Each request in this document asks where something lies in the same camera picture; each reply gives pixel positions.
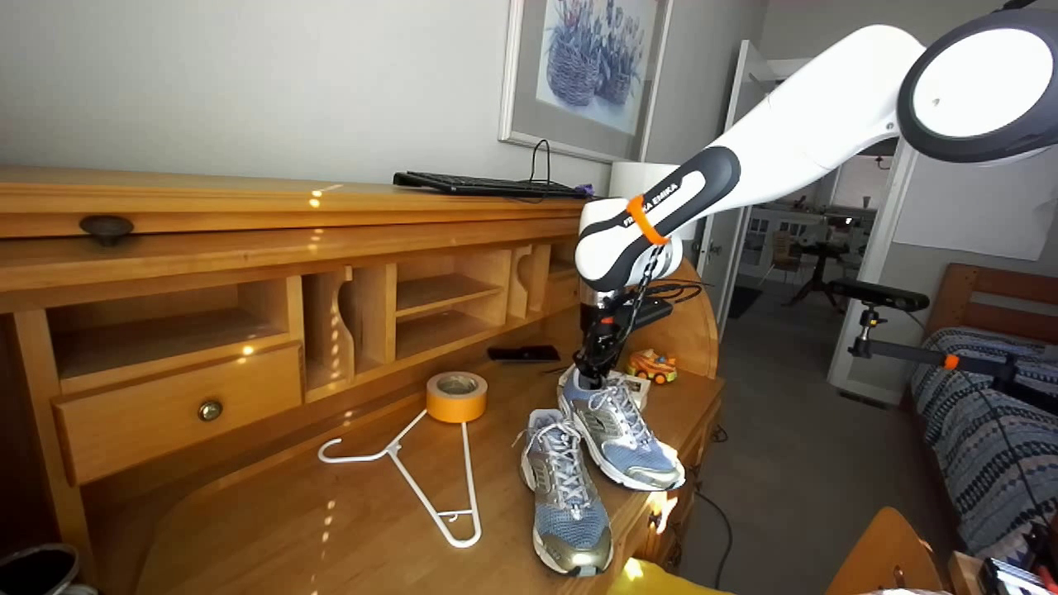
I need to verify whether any bed with striped blanket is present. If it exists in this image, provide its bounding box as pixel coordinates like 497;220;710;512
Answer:
909;266;1058;563

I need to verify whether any black keyboard on desk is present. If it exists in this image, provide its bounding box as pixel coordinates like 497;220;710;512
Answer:
393;171;593;197

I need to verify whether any wooden roll-top desk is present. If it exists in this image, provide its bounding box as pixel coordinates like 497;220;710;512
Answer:
0;166;728;595

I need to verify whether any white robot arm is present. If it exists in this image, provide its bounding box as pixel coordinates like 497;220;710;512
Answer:
571;9;1058;390

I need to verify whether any black cable on floor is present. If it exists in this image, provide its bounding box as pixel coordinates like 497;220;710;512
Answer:
693;483;742;593

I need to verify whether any purple object on desk top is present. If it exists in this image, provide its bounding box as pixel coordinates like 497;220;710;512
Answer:
79;216;137;246

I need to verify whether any white wire clothes hanger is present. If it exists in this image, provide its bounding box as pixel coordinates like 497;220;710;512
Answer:
315;408;486;552

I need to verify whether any black remote control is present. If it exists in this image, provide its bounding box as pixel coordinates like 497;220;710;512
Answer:
486;345;558;364

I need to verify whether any framed blue flower picture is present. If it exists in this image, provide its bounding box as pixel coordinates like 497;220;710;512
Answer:
499;0;670;161

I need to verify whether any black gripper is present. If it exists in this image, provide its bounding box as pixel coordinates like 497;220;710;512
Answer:
574;292;641;390

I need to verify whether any orange toy car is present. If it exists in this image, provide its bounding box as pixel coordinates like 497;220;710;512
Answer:
628;346;678;387

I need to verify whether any yellow cushion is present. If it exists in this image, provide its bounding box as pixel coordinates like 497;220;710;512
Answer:
605;560;728;595

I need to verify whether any blue grey sneaker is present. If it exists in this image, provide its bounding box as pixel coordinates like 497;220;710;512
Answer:
558;367;684;492
519;409;611;580

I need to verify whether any orange masking tape roll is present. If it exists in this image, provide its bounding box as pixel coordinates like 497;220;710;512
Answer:
425;371;490;424

